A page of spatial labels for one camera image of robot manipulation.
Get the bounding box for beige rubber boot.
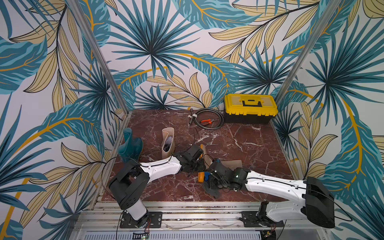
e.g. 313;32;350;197
162;128;176;159
198;144;243;183

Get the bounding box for teal rubber boot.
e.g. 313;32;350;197
118;128;144;163

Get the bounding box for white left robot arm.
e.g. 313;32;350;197
108;145;206;223

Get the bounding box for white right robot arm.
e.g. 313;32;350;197
207;162;336;229

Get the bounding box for yellow and black toolbox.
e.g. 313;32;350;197
224;94;278;125

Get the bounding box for red handled pliers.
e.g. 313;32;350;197
200;119;216;126

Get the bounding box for coiled black cable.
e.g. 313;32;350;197
187;107;225;131

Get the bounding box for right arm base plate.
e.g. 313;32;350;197
239;211;284;229

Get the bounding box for aluminium mounting rail frame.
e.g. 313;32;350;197
70;202;333;240

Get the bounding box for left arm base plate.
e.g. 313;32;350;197
119;212;163;229

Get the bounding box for left aluminium corner post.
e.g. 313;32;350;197
68;0;129;116

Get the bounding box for aluminium corner post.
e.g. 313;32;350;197
68;0;129;116
275;1;341;104

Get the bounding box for right aluminium corner post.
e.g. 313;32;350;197
275;1;341;104

